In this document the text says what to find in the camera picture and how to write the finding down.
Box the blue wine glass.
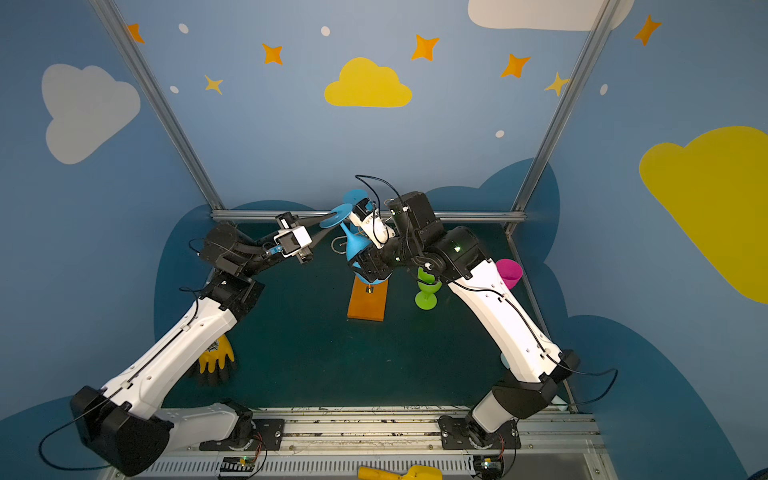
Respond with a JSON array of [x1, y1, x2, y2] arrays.
[[343, 189, 370, 206], [319, 203, 373, 282]]

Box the green wine glass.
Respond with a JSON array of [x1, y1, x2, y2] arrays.
[[415, 268, 442, 311]]

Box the pink wine glass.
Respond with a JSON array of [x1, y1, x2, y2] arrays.
[[495, 259, 524, 290]]

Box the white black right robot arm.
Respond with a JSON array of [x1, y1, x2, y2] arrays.
[[345, 191, 580, 442]]

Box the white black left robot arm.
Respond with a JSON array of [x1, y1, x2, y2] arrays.
[[70, 212, 340, 477]]

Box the orange wooden rack base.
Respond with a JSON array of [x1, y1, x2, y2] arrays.
[[347, 278, 389, 322]]

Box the yellow black work glove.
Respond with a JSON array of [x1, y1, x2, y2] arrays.
[[186, 335, 237, 387]]

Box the yellow tool at front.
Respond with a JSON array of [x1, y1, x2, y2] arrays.
[[357, 464, 444, 480]]

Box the aluminium front base rails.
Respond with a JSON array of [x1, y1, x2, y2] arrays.
[[140, 406, 618, 479]]

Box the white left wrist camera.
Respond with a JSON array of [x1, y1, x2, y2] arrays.
[[273, 212, 311, 258]]

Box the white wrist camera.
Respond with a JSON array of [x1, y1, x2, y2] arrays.
[[349, 198, 396, 249], [273, 212, 311, 258]]

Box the gold wire glass rack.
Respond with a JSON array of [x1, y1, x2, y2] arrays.
[[330, 236, 348, 256]]

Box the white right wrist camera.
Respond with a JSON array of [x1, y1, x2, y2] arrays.
[[349, 198, 396, 249]]

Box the aluminium back frame rail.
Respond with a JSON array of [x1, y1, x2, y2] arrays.
[[210, 210, 526, 223]]

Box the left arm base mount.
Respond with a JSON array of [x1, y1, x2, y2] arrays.
[[199, 399, 285, 452]]

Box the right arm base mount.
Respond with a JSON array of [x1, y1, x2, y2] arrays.
[[437, 415, 521, 450]]

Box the aluminium left corner post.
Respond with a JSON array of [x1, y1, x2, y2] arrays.
[[89, 0, 226, 221]]

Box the aluminium corner post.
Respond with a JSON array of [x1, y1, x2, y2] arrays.
[[511, 0, 621, 216], [89, 0, 226, 221]]

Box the aluminium right corner post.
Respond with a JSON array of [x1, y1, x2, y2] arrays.
[[511, 0, 621, 216]]

